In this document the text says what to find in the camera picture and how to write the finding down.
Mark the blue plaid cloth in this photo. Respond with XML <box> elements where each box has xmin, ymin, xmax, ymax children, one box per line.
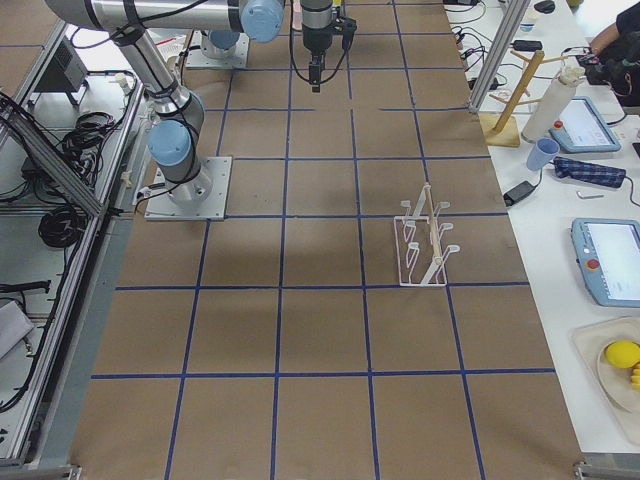
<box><xmin>552</xmin><ymin>157</ymin><xmax>626</xmax><ymax>189</ymax></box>

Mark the wooden mug tree stand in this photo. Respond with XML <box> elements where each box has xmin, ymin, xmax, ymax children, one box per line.
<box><xmin>479</xmin><ymin>49</ymin><xmax>565</xmax><ymax>148</ymax></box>

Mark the blue teach pendant far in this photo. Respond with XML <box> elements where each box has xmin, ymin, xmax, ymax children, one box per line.
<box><xmin>549</xmin><ymin>96</ymin><xmax>621</xmax><ymax>153</ymax></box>

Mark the pink plastic cup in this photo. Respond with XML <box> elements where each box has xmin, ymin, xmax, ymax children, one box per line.
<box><xmin>292</xmin><ymin>10</ymin><xmax>302</xmax><ymax>31</ymax></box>

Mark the white wire cup rack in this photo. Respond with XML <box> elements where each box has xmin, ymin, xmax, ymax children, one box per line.
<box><xmin>392</xmin><ymin>182</ymin><xmax>460</xmax><ymax>287</ymax></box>

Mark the black power adapter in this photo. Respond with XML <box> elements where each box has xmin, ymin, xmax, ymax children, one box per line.
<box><xmin>503</xmin><ymin>181</ymin><xmax>537</xmax><ymax>207</ymax></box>

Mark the blue teach pendant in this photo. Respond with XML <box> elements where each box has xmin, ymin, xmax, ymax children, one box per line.
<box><xmin>549</xmin><ymin>96</ymin><xmax>621</xmax><ymax>153</ymax></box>
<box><xmin>571</xmin><ymin>218</ymin><xmax>639</xmax><ymax>308</ymax></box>

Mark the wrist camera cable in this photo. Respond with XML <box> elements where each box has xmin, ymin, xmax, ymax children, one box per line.
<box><xmin>288</xmin><ymin>14</ymin><xmax>359</xmax><ymax>85</ymax></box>

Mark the yellow lemon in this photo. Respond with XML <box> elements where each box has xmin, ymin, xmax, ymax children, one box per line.
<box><xmin>604</xmin><ymin>340</ymin><xmax>640</xmax><ymax>369</ymax></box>

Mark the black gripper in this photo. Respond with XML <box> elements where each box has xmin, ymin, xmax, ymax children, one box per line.
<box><xmin>302</xmin><ymin>27</ymin><xmax>332</xmax><ymax>93</ymax></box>

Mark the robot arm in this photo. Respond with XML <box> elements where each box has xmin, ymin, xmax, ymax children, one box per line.
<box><xmin>201</xmin><ymin>30</ymin><xmax>240</xmax><ymax>59</ymax></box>
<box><xmin>47</xmin><ymin>1</ymin><xmax>284</xmax><ymax>202</ymax></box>

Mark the beige tray with bowl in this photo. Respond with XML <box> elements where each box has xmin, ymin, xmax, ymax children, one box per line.
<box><xmin>572</xmin><ymin>317</ymin><xmax>639</xmax><ymax>446</ymax></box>

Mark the blue cup on side table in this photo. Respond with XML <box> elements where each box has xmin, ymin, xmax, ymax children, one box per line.
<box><xmin>526</xmin><ymin>137</ymin><xmax>560</xmax><ymax>171</ymax></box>

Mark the blue teach pendant near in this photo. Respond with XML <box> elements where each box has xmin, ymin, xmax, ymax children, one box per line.
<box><xmin>571</xmin><ymin>218</ymin><xmax>639</xmax><ymax>308</ymax></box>

